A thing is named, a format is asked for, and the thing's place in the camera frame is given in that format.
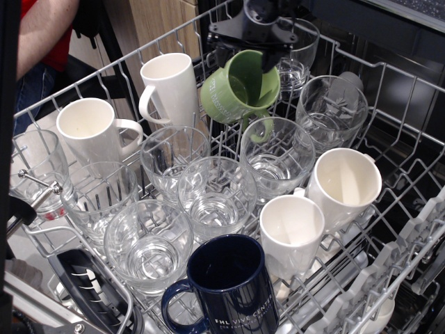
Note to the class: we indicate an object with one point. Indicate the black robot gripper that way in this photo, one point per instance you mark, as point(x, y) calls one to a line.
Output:
point(260, 25)

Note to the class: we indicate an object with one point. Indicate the green ceramic mug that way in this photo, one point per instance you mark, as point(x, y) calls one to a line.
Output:
point(241, 89)

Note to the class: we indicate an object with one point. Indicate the person forearm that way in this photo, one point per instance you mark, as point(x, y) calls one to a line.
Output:
point(40, 29)

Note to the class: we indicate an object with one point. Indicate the tall white mug rear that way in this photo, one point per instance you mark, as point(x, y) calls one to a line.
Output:
point(170, 94)

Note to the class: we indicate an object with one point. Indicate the white mug right tilted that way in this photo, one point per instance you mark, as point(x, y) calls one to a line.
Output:
point(343, 183)

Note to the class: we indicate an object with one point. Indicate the white mug left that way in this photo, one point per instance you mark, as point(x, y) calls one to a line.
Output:
point(93, 133)

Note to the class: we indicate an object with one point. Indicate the white mug front centre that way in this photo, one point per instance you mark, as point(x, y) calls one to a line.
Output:
point(291, 229)

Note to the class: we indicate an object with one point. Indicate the navy blue printed mug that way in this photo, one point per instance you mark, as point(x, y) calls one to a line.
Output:
point(229, 278)

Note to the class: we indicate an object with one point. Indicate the clear glass rear top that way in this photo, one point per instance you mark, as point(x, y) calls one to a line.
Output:
point(294, 68)

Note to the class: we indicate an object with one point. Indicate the clear glass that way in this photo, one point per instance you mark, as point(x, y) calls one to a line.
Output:
point(294, 68)
point(279, 153)
point(167, 152)
point(148, 244)
point(332, 109)
point(37, 161)
point(218, 195)

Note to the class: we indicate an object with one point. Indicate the clear glass right rear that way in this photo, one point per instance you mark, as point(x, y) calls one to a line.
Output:
point(332, 109)

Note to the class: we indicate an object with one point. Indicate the clear glass centre right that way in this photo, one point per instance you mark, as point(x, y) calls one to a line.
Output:
point(279, 153)

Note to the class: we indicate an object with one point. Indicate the clear glass centre left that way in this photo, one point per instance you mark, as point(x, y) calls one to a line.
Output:
point(167, 152)

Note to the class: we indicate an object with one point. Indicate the clear glass centre front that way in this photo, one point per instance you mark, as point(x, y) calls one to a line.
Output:
point(218, 195)

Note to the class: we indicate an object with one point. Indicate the red shirt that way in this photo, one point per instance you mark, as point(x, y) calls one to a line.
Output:
point(57, 57)

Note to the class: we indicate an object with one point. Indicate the clear glass left ribbed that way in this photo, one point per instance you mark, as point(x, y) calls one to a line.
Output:
point(94, 194)

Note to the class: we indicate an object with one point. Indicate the blue jeans leg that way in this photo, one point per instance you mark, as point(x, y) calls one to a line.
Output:
point(33, 87)

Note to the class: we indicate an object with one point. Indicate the clear glass front left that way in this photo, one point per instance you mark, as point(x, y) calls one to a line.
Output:
point(148, 244)

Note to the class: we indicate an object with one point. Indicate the clear glass far left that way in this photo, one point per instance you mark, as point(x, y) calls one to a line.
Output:
point(37, 161)

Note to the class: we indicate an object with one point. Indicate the grey plastic cup shelf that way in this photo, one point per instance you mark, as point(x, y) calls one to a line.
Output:
point(350, 310)

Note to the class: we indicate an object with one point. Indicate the black clamp with metal screw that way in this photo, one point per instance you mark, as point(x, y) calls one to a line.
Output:
point(23, 213)

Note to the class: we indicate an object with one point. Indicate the grey wire dishwasher rack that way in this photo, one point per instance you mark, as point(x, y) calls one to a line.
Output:
point(403, 132)

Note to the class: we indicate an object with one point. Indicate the black slotted rack handle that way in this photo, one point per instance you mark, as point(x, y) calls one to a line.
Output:
point(93, 293)

